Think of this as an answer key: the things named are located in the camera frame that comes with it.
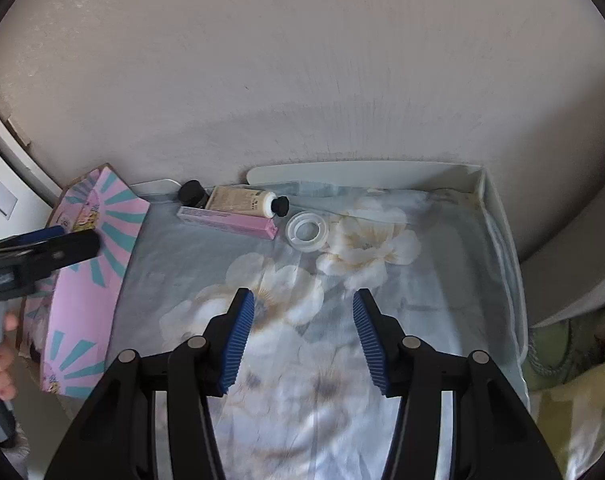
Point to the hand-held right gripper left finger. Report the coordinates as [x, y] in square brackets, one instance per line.
[240, 340]

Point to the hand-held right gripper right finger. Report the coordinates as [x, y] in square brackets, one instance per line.
[370, 340]

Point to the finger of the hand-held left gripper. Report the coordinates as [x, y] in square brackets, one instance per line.
[50, 232]
[77, 247]

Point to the cardboard box with pink flaps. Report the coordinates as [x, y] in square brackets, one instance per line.
[82, 310]

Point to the person's left hand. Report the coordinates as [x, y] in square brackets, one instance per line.
[5, 360]

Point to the white cabinet door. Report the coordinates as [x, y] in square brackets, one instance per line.
[12, 180]

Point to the floral blue cloth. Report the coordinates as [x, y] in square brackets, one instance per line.
[432, 270]

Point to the brown cardboard piece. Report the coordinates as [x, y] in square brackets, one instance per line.
[20, 130]

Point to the clear tape roll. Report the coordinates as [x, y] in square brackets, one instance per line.
[292, 232]

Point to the long pink box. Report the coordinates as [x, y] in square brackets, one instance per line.
[222, 220]

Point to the small black jar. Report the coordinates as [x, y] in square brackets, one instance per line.
[191, 194]

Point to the beige tube with black cap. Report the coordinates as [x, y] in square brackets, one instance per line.
[237, 201]

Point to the white tray table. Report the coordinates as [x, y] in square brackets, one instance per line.
[362, 170]

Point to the yellow green blanket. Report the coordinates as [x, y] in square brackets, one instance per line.
[577, 400]

